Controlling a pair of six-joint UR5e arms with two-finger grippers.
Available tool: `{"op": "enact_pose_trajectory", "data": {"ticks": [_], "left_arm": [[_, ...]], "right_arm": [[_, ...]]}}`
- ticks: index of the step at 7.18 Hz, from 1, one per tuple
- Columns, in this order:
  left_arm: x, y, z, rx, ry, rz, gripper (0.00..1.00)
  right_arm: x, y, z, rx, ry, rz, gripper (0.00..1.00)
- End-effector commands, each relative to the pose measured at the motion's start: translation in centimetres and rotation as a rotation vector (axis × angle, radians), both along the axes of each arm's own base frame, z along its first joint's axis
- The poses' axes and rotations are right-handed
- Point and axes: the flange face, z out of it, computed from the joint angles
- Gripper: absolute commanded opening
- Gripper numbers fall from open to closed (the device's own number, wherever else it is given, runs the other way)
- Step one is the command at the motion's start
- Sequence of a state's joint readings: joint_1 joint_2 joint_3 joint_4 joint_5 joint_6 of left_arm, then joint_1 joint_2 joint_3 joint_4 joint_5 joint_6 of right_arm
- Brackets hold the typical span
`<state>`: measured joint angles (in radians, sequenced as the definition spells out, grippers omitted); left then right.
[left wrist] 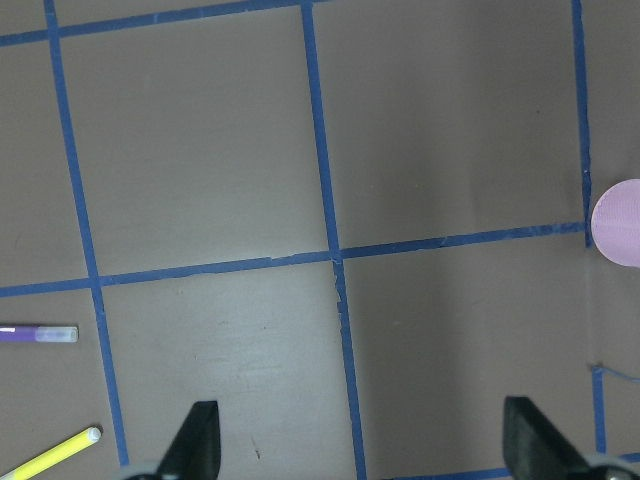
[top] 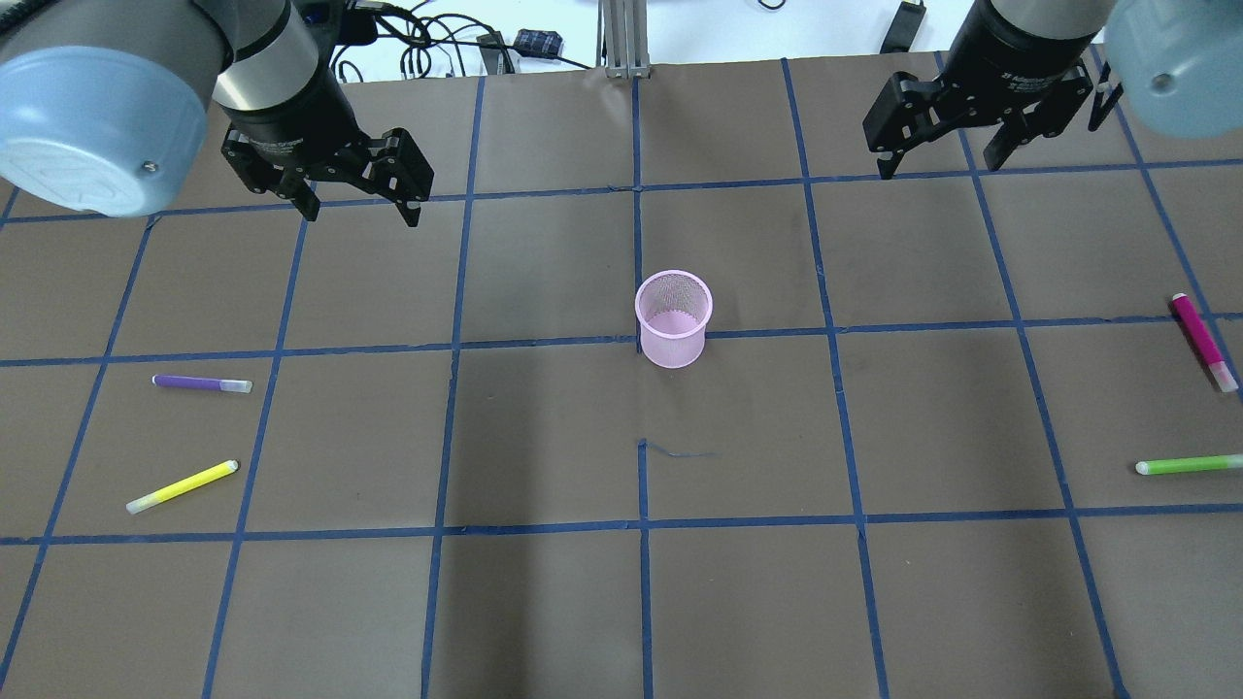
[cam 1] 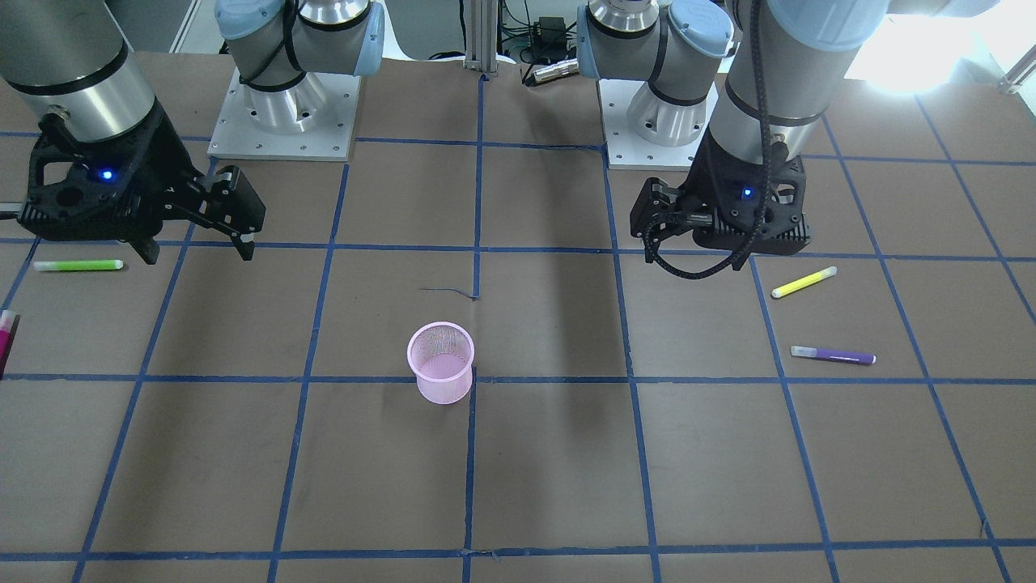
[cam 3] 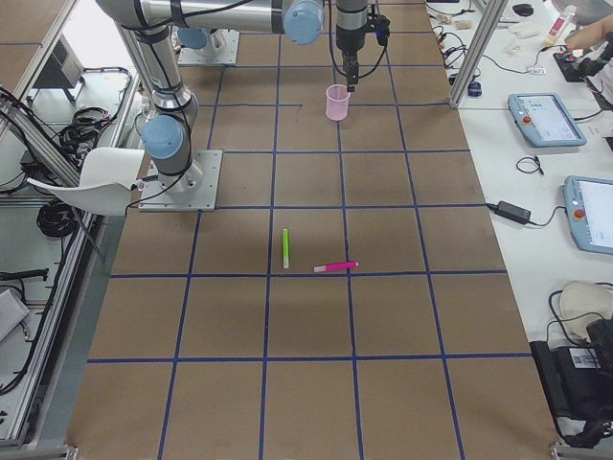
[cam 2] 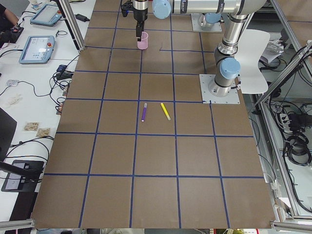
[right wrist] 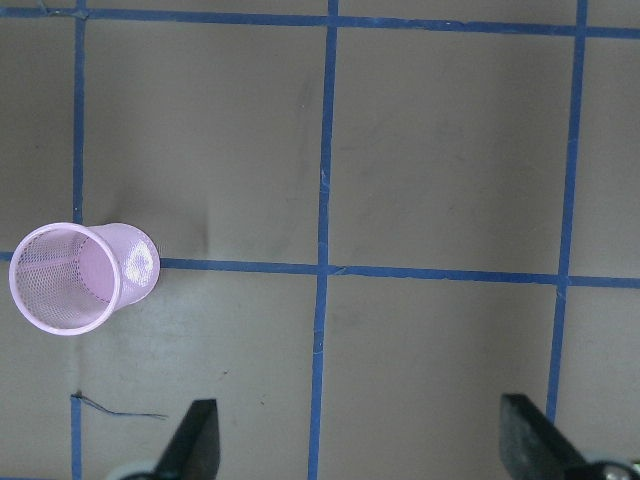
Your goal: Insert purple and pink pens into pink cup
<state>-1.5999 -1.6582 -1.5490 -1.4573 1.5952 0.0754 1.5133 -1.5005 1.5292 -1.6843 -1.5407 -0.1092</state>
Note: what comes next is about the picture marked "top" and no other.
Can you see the purple pen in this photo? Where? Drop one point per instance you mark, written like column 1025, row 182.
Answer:
column 203, row 383

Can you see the green pen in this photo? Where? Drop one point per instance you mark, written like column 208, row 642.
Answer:
column 1185, row 465

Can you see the yellow pen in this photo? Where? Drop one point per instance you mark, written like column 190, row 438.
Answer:
column 179, row 488

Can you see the aluminium frame post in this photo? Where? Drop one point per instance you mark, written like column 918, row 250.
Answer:
column 622, row 39

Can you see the pink mesh pen cup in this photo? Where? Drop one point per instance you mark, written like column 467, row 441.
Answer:
column 672, row 309

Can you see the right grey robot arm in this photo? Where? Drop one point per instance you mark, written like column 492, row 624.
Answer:
column 1177, row 62

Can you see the pink pen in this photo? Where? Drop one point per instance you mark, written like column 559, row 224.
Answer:
column 1204, row 345

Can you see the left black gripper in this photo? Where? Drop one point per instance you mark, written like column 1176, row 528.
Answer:
column 289, row 123

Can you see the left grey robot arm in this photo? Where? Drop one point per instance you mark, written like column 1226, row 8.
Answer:
column 103, row 103

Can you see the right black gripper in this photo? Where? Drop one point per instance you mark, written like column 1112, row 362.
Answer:
column 1010, row 70

